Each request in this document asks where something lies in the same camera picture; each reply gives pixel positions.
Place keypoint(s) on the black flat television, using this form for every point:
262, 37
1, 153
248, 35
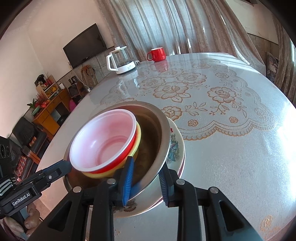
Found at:
85, 45

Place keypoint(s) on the small black box appliance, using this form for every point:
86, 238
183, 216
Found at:
73, 90

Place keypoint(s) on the red plaid cushion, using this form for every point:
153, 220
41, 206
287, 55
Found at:
22, 164
33, 141

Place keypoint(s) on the black leather sofa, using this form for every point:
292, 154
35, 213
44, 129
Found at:
25, 129

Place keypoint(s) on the red flower plant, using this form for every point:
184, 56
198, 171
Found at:
37, 100

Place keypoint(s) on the large purple floral plate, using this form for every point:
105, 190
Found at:
183, 164

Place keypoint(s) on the wooden shelf unit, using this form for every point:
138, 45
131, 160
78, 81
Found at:
47, 87

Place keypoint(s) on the yellow plastic bowl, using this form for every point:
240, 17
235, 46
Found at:
108, 174

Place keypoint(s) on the white glass electric kettle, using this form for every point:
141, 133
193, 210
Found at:
123, 68

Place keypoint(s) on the grey printed bundle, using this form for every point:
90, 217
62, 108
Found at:
272, 66

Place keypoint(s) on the red plastic bowl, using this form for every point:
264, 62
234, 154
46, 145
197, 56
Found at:
104, 139

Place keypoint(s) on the blue and red floral plate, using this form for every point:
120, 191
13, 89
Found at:
174, 148

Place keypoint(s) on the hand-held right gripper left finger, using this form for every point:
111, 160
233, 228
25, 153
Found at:
128, 180

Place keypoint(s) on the red mug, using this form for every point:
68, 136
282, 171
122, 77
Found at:
158, 55

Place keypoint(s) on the narrow beige sheer curtain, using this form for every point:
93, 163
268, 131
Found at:
285, 69

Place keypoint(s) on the orange wooden cabinet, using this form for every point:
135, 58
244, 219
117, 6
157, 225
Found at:
48, 115

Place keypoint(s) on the brown wooden frame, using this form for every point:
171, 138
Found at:
87, 76

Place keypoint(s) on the small white box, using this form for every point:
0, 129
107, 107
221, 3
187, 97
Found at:
61, 85

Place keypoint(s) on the green bowl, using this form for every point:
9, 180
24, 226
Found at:
35, 110

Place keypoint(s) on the stainless steel bowl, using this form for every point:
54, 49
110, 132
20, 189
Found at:
150, 143

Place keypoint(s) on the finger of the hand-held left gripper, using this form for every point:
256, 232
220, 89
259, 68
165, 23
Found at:
52, 175
63, 163

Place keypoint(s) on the pink plastic bag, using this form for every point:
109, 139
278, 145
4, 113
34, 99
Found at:
72, 105

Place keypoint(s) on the wide beige sheer curtain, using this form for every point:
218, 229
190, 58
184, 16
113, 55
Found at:
173, 23

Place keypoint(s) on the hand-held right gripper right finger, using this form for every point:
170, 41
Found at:
163, 185

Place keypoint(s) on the person's left hand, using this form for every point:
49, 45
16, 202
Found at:
32, 217

